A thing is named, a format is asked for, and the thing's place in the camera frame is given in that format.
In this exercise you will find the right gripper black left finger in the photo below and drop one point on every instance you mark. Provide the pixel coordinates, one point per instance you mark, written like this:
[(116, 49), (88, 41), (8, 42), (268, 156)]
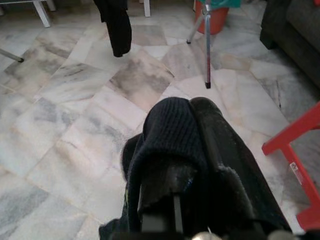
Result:
[(170, 177)]

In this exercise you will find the dark grey sofa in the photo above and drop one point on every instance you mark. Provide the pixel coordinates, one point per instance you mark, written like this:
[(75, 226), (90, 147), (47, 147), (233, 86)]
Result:
[(295, 37)]

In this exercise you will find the red plastic stool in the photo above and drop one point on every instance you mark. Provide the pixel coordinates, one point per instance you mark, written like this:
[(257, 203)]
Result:
[(287, 132)]

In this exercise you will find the black garment with FSL print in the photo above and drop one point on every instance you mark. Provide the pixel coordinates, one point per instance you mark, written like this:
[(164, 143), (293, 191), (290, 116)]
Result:
[(117, 32)]

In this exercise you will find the silver metal clothes rack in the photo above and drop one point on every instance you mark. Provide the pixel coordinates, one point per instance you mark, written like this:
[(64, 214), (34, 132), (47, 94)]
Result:
[(208, 50)]

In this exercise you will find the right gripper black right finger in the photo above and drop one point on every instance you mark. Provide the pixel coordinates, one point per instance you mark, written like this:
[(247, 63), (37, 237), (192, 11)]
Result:
[(232, 180)]

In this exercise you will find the orange bin with teal liner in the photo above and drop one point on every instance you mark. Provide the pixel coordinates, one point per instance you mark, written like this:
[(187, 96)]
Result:
[(217, 22)]

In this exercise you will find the black shirt with green logo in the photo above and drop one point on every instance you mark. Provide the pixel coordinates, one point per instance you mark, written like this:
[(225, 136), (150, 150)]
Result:
[(170, 125)]

